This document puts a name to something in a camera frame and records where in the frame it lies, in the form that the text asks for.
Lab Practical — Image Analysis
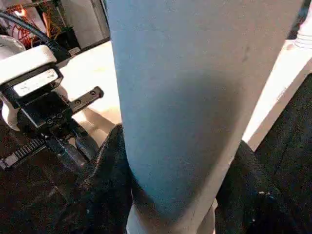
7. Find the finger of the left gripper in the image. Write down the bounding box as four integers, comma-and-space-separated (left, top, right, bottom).
72, 126, 100, 162
47, 138, 85, 169

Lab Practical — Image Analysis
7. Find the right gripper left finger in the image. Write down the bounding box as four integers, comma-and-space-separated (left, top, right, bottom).
60, 123, 134, 234

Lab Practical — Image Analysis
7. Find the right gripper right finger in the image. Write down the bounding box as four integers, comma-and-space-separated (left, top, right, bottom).
215, 140, 295, 234

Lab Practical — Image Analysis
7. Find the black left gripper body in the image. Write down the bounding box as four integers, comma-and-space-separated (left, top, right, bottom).
0, 85, 105, 169

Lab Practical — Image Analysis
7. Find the white plastic table top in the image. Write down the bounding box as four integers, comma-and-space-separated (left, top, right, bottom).
57, 40, 312, 152

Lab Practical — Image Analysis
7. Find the white plastic table leg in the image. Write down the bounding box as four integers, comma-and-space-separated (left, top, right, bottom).
292, 12, 312, 51
106, 0, 305, 234

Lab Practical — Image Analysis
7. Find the black mat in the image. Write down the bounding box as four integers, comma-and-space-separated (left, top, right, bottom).
0, 73, 312, 234

